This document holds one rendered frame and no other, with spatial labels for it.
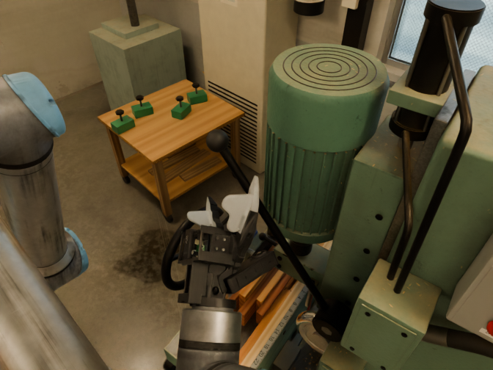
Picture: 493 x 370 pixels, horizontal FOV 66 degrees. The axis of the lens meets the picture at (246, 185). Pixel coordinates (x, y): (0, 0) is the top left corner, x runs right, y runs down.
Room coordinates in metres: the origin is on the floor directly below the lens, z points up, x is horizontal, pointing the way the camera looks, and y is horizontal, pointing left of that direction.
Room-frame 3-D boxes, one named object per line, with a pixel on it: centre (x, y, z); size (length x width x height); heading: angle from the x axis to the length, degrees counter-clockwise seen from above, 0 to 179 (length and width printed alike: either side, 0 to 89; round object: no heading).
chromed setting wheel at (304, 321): (0.34, -0.15, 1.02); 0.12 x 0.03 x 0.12; 55
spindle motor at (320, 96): (0.52, -0.12, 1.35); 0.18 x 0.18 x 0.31
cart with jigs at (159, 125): (1.89, 0.44, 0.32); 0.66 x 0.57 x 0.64; 134
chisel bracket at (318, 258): (0.50, -0.14, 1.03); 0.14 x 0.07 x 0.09; 55
